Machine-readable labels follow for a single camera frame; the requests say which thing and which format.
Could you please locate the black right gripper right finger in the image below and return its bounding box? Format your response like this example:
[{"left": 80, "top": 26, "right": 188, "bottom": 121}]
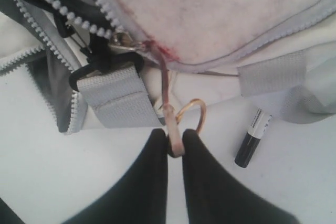
[{"left": 182, "top": 129, "right": 299, "bottom": 223}]

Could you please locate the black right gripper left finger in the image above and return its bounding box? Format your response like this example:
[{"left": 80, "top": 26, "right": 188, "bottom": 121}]
[{"left": 66, "top": 129, "right": 168, "bottom": 224}]

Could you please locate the white marker with black cap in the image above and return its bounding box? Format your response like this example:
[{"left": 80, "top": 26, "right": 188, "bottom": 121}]
[{"left": 234, "top": 109, "right": 272, "bottom": 168}]

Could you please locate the white fabric duffel bag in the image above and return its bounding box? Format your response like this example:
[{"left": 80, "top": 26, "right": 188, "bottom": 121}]
[{"left": 1, "top": 0, "right": 335, "bottom": 155}]

